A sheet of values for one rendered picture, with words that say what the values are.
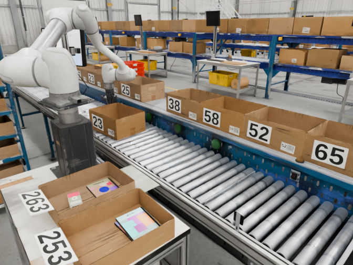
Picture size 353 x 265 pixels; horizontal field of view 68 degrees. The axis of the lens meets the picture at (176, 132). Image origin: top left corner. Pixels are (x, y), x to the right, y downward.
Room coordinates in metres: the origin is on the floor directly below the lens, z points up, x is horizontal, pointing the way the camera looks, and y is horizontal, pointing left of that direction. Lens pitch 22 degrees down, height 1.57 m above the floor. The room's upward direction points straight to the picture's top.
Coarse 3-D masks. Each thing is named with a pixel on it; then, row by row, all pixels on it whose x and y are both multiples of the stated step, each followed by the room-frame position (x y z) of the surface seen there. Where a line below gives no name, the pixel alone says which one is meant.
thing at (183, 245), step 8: (8, 216) 1.26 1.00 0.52; (16, 232) 1.21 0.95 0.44; (16, 240) 1.15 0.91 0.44; (184, 240) 0.88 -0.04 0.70; (168, 248) 0.82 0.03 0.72; (176, 248) 0.85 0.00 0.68; (184, 248) 0.88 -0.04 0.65; (24, 256) 1.04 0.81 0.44; (160, 256) 0.81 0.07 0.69; (184, 256) 0.88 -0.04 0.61; (24, 264) 1.23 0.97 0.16; (144, 264) 0.75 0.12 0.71; (152, 264) 0.77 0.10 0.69; (168, 264) 0.98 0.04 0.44; (184, 264) 0.88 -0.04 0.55
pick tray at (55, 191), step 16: (64, 176) 1.17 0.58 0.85; (80, 176) 1.22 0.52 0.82; (96, 176) 1.28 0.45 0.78; (112, 176) 1.30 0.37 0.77; (128, 176) 1.17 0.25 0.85; (48, 192) 1.11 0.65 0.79; (64, 192) 1.15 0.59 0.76; (80, 192) 1.15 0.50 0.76; (112, 192) 1.04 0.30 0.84; (64, 208) 1.02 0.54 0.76; (80, 208) 0.93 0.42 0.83
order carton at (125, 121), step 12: (96, 108) 2.16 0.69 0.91; (108, 108) 2.25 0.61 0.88; (120, 108) 2.29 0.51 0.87; (132, 108) 2.17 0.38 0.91; (108, 120) 1.91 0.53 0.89; (120, 120) 1.88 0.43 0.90; (132, 120) 1.96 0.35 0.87; (144, 120) 2.05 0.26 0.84; (120, 132) 1.87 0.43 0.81; (132, 132) 1.95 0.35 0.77
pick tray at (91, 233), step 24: (144, 192) 1.02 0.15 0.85; (72, 216) 0.87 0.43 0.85; (96, 216) 0.93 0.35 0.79; (168, 216) 0.88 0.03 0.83; (72, 240) 0.82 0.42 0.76; (96, 240) 0.82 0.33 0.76; (120, 240) 0.82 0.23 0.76; (144, 240) 0.76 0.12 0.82; (168, 240) 0.83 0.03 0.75; (96, 264) 0.64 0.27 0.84; (120, 264) 0.69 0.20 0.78
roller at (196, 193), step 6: (234, 168) 1.42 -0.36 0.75; (240, 168) 1.43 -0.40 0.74; (222, 174) 1.35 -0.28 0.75; (228, 174) 1.36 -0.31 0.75; (234, 174) 1.38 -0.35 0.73; (210, 180) 1.29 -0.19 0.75; (216, 180) 1.29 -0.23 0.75; (222, 180) 1.31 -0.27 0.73; (204, 186) 1.23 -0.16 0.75; (210, 186) 1.24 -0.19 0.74; (216, 186) 1.27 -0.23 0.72; (192, 192) 1.17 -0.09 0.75; (198, 192) 1.18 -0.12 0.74; (204, 192) 1.20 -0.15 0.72; (192, 198) 1.14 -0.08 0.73
